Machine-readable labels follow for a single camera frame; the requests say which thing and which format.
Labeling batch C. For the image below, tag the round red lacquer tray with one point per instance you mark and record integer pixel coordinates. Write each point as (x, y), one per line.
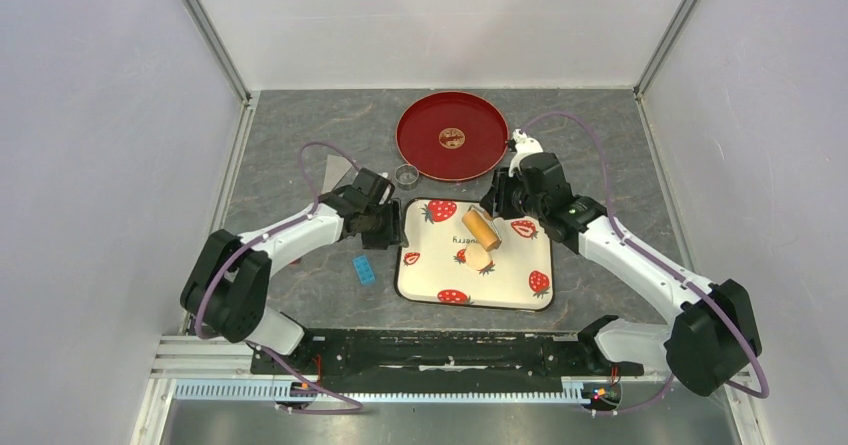
(452, 136)

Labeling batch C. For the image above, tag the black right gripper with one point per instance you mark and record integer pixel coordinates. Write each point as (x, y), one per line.
(496, 201)

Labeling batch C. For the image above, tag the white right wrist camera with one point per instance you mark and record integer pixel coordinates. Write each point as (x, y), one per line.
(522, 145)

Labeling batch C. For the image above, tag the blue toy brick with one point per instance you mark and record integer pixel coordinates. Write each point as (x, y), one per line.
(363, 270)

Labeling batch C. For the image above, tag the beige dough lump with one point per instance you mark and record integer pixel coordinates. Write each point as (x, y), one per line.
(477, 257)

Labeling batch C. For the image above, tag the wooden rolling pin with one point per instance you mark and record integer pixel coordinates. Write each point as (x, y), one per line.
(481, 229)

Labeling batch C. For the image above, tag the wooden handled metal scraper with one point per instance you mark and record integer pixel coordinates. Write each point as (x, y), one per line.
(337, 167)

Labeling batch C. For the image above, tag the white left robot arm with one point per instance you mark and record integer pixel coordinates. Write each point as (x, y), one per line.
(228, 286)

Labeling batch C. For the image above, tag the white strawberry print tray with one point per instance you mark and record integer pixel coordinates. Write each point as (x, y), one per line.
(431, 267)

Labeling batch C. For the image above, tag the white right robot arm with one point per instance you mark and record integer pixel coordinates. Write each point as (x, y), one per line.
(710, 337)

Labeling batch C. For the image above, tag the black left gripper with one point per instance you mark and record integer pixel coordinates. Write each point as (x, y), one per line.
(393, 234)

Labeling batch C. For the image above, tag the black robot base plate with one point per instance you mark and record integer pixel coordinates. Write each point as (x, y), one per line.
(457, 361)

